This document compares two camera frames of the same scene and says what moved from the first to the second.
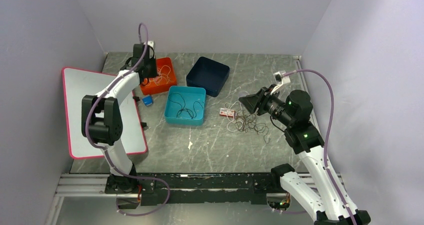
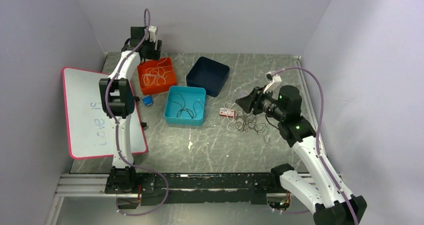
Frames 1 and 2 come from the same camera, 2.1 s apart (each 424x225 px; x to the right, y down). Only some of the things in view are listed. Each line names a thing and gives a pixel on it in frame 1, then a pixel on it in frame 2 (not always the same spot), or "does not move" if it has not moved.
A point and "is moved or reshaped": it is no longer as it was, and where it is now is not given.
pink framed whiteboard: x=78 y=83 does not move
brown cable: x=244 y=121 does not move
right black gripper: x=252 y=101 does not move
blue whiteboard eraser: x=147 y=100 does not move
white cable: x=161 y=79 is moved or reshaped
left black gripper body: x=151 y=64 to x=152 y=54
